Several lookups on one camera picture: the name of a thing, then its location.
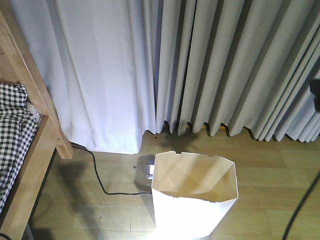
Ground grey pleated curtain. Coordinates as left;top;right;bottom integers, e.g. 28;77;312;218
155;0;320;142

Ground black cable on floor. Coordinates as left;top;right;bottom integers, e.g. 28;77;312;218
281;169;320;240

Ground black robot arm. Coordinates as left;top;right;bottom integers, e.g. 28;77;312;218
310;79;320;112

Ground wooden bed frame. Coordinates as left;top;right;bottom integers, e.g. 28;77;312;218
0;0;73;240

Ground black outlet power cord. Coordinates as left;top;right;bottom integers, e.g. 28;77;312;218
70;141;152;196

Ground black white checkered bedding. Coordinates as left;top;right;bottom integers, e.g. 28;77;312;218
0;83;40;209

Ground white plastic trash bin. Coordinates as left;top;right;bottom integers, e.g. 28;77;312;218
151;151;239;240

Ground white sheer curtain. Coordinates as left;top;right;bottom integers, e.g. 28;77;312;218
9;0;162;154

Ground white floor outlet box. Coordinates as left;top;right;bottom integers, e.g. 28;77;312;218
146;164;155;180

